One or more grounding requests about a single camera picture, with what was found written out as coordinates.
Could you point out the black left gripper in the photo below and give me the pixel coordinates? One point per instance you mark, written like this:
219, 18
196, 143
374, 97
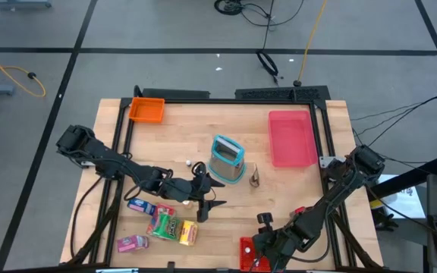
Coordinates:
184, 189

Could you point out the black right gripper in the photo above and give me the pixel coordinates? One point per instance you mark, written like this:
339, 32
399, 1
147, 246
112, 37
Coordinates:
269, 246

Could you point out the yellow Chefmaster colour bottle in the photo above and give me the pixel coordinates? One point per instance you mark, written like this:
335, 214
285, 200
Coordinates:
188, 205

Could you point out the blue grey basket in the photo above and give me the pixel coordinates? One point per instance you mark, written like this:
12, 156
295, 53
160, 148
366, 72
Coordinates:
226, 168

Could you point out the yellow Corn Pops cereal box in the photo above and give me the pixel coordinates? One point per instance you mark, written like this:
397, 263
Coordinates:
189, 233

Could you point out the small red box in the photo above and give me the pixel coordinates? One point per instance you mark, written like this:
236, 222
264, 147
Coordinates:
300, 210

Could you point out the green Apple Jacks cereal box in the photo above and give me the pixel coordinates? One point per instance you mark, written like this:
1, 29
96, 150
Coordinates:
167, 227

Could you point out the blue Frosted Flakes cereal box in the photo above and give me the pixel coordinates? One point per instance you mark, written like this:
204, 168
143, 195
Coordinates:
140, 206

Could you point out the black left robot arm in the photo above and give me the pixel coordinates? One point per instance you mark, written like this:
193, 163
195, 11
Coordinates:
101, 155

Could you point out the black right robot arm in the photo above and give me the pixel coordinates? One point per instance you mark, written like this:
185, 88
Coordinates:
340, 186

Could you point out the red plastic basket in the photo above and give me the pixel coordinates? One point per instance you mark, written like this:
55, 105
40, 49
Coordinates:
246, 242

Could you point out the red cereal box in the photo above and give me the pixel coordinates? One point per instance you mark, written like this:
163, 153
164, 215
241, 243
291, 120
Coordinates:
163, 209

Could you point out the small pink box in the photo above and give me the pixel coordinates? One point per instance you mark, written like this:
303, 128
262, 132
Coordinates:
131, 243

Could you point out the pink plastic bin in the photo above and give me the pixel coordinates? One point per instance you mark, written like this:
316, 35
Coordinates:
292, 140

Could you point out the metal mounting plate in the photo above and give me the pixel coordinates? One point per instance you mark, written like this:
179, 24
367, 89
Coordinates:
326, 161

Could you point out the orange plastic basket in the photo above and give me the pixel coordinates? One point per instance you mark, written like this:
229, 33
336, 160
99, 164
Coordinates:
146, 110

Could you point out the black flat bar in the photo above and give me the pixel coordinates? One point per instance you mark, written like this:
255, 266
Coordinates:
177, 93

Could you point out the black clamp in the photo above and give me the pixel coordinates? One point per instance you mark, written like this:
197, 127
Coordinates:
385, 221

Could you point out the black perforated plate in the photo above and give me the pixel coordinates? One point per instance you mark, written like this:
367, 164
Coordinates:
271, 93

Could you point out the white paper sheet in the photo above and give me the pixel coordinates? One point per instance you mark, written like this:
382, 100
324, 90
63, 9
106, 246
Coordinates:
400, 201

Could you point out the black desk leg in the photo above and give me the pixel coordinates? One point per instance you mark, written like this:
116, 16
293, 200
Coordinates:
412, 176

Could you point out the grey rolling stand base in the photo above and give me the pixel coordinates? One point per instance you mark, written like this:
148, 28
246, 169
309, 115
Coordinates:
13, 4

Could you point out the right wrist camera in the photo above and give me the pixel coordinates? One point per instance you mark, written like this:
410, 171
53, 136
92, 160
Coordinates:
265, 218

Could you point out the black table frame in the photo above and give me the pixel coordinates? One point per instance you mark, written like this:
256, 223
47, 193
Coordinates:
218, 101

